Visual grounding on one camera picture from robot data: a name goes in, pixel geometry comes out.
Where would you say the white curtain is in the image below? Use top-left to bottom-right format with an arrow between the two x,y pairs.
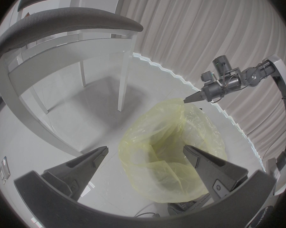
113,0 -> 286,169

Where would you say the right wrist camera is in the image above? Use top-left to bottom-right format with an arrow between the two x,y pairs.
201,71 -> 213,82

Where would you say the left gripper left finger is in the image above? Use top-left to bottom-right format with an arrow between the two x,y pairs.
41,146 -> 109,201

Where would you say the black cable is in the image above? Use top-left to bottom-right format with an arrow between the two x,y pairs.
134,211 -> 161,219

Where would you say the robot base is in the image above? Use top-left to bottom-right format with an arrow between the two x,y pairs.
168,158 -> 286,228

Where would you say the yellow plastic bag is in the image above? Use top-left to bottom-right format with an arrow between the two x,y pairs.
118,98 -> 228,203

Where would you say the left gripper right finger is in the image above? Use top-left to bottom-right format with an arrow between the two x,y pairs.
183,144 -> 249,202

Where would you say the white chair with grey cushions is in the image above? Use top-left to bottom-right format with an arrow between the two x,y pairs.
0,0 -> 144,158

